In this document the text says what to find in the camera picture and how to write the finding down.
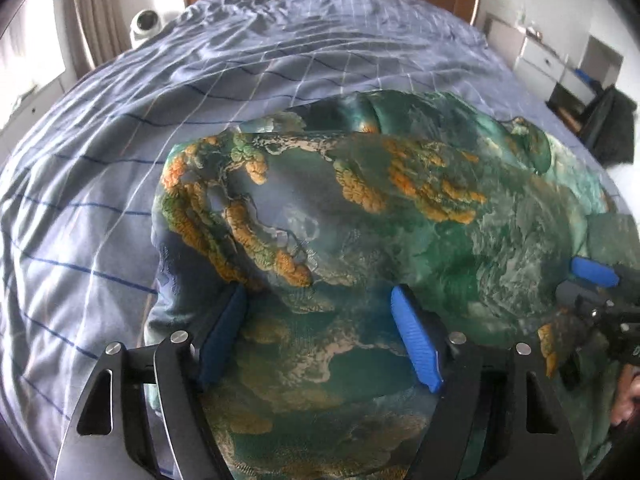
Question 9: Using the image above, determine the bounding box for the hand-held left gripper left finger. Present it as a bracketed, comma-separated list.
[52, 282, 249, 480]

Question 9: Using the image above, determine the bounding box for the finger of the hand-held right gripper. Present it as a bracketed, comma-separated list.
[554, 282, 621, 332]
[570, 256, 640, 292]

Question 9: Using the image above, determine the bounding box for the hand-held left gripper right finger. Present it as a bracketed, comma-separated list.
[390, 284, 586, 480]

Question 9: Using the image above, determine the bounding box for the green printed padded jacket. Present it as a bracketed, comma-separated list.
[145, 89, 640, 480]

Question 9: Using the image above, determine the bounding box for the person's right hand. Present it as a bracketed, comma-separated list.
[611, 364, 640, 426]

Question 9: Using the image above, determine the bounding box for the chair with black jacket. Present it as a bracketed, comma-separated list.
[580, 85, 640, 166]

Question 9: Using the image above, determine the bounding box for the wooden chair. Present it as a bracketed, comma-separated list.
[547, 85, 591, 131]

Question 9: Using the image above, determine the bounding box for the white wardrobe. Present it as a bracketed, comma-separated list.
[580, 10, 640, 111]

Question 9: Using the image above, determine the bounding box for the white desk with drawers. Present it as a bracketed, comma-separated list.
[482, 12, 601, 106]

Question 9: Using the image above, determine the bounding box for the bed with blue checked duvet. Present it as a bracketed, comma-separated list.
[0, 0, 621, 480]

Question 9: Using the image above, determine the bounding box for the white window cabinet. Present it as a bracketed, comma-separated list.
[0, 67, 71, 156]

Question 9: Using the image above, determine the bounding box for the small white fan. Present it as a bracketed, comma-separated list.
[131, 10, 163, 41]

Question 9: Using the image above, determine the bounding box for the beige curtain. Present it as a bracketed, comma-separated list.
[70, 0, 126, 78]

